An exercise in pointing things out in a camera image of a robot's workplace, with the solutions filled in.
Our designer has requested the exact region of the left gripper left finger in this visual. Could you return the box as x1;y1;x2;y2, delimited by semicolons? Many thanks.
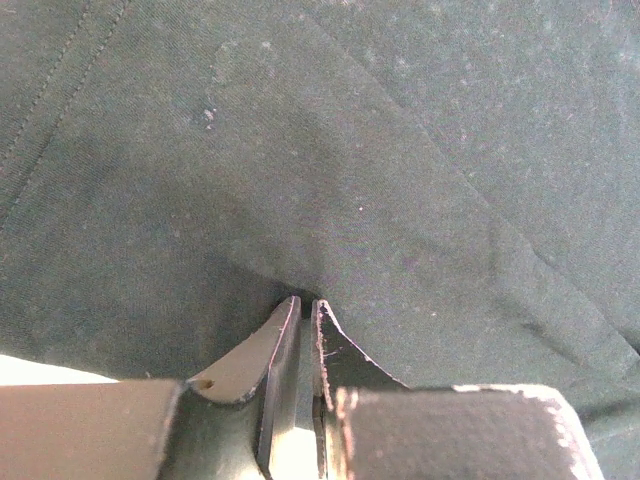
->
1;296;301;479

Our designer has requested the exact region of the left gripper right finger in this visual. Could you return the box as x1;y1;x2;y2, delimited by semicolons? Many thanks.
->
311;300;603;479

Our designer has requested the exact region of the black t shirt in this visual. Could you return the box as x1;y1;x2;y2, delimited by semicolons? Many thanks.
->
1;1;639;479

